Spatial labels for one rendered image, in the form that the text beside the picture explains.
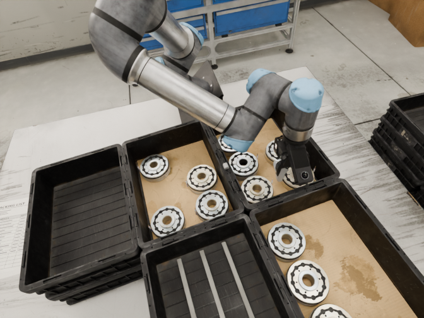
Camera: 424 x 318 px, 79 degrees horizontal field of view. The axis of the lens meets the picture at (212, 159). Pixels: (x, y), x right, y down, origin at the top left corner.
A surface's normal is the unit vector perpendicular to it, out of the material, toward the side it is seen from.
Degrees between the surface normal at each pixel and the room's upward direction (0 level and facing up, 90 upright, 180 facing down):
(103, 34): 60
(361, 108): 0
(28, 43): 90
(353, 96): 0
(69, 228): 0
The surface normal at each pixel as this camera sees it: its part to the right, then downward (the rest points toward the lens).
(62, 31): 0.22, 0.76
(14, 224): -0.09, -0.60
